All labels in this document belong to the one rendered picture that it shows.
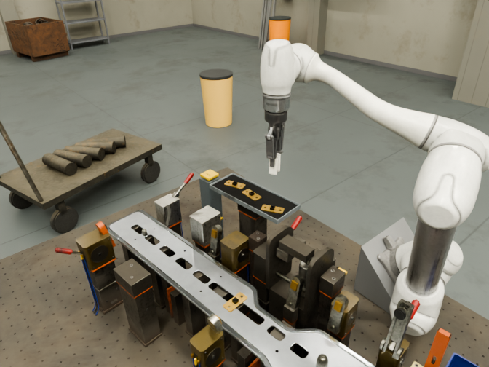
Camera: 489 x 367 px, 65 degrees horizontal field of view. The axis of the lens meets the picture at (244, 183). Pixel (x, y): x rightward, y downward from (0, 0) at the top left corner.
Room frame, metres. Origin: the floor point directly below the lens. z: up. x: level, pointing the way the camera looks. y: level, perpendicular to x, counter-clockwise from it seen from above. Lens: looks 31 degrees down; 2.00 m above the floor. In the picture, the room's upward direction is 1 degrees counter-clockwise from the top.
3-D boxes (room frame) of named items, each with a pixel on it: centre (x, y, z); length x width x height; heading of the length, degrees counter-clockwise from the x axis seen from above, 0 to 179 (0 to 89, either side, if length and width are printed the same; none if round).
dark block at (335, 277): (0.89, -0.27, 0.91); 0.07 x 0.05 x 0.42; 135
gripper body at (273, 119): (1.20, -0.11, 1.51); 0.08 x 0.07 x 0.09; 154
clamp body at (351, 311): (0.84, -0.31, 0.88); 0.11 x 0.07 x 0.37; 135
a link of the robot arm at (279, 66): (1.22, -0.11, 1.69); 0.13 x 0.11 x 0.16; 153
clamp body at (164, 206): (1.44, 0.33, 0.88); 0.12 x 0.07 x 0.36; 135
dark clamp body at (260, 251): (1.07, -0.09, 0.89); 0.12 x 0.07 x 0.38; 135
